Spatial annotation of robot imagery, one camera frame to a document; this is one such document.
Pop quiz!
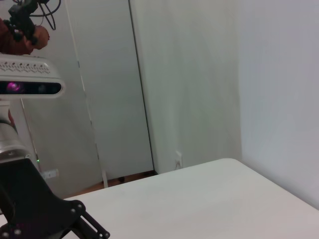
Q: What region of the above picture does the black camera mount with cables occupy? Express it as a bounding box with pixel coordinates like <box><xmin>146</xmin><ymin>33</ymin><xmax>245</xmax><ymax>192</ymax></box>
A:
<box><xmin>7</xmin><ymin>0</ymin><xmax>62</xmax><ymax>42</ymax></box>

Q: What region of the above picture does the white wall socket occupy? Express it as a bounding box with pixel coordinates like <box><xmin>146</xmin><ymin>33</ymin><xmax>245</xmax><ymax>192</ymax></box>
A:
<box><xmin>174</xmin><ymin>150</ymin><xmax>184</xmax><ymax>170</ymax></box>

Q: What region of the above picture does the brown rounded object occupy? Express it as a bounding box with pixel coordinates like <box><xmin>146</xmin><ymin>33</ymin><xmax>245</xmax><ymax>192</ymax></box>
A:
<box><xmin>0</xmin><ymin>17</ymin><xmax>50</xmax><ymax>55</ymax></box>

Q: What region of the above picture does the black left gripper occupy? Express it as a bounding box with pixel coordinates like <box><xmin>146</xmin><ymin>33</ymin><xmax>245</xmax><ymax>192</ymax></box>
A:
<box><xmin>0</xmin><ymin>158</ymin><xmax>110</xmax><ymax>239</ymax></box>

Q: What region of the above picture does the white power strip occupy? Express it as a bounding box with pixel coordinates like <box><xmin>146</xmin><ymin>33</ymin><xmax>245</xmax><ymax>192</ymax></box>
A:
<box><xmin>41</xmin><ymin>168</ymin><xmax>59</xmax><ymax>179</ymax></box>

